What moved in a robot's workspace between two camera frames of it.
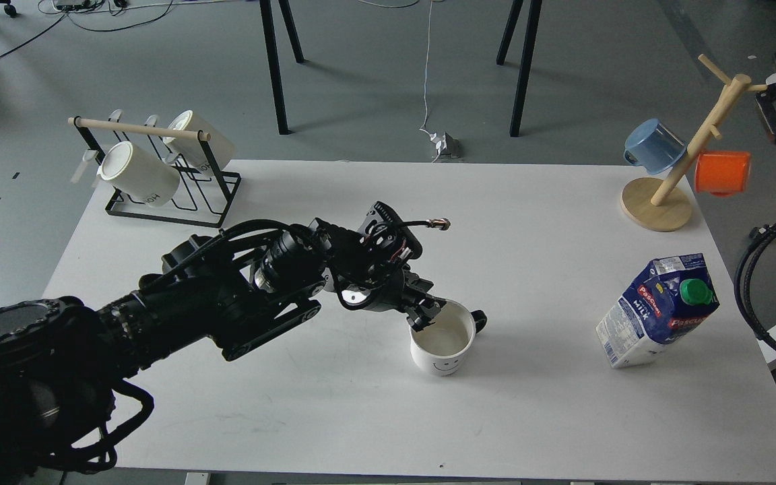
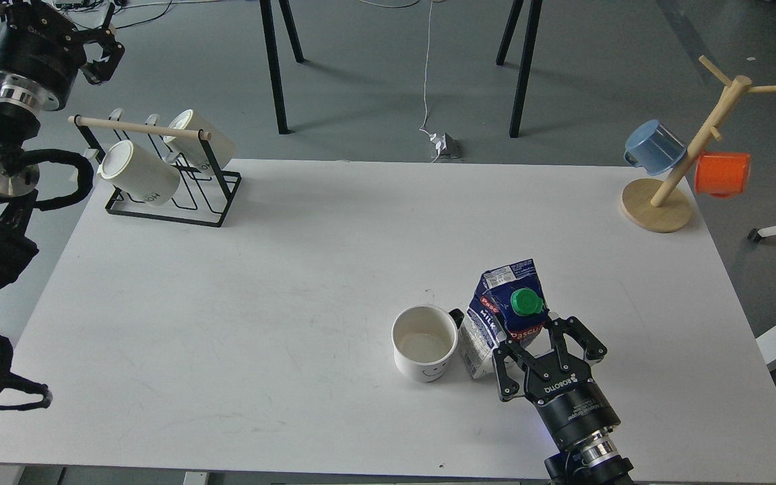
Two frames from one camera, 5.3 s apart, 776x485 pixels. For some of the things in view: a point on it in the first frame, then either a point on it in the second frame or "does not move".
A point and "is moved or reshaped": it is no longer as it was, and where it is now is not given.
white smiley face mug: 440,348 is moved or reshaped
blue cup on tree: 653,146 does not move
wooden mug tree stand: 660,205 does not move
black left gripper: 370,269 -> 41,42
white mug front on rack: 140,174 does not move
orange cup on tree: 722,173 does not move
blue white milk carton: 674,296 -> 508,304
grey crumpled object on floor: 446,147 does not move
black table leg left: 271,39 does not move
